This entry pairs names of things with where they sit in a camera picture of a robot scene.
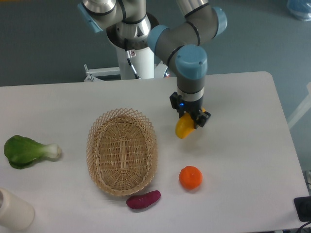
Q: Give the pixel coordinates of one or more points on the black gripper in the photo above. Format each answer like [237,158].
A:
[193,108]

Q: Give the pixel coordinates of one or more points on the yellow mango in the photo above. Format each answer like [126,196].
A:
[185,126]

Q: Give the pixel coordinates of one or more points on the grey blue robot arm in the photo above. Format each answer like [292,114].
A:
[180,49]

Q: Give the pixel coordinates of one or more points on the orange tangerine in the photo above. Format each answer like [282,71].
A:
[190,177]

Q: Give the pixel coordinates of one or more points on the woven wicker basket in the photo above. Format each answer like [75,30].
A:
[121,153]

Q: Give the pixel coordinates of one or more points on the purple sweet potato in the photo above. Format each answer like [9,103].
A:
[143,201]

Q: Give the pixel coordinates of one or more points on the black device at edge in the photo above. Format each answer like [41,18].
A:
[303,208]

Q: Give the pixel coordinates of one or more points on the green bok choy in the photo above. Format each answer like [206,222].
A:
[23,152]

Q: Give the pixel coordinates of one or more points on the cream cylindrical bottle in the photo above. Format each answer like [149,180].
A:
[15,213]

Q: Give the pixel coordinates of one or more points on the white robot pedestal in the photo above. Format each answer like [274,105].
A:
[135,59]

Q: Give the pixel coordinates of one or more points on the white frame leg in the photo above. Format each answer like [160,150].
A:
[301,109]

